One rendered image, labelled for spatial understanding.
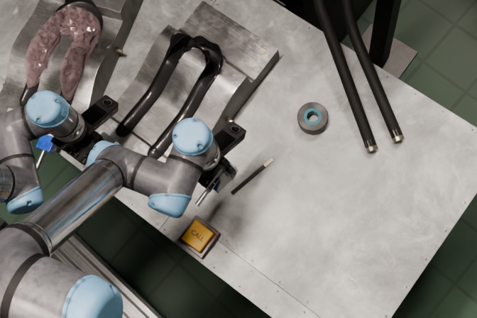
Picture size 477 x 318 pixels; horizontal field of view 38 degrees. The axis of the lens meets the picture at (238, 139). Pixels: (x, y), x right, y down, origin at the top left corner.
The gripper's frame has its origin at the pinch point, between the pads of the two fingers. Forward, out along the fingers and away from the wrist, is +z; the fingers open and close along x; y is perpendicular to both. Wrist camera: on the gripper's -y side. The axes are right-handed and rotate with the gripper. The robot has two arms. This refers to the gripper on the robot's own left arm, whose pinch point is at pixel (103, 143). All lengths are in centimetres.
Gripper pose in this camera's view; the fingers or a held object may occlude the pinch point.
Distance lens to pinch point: 179.2
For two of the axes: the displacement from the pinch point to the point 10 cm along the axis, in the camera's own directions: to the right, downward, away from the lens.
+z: 1.3, 2.7, 9.5
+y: -6.0, 7.9, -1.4
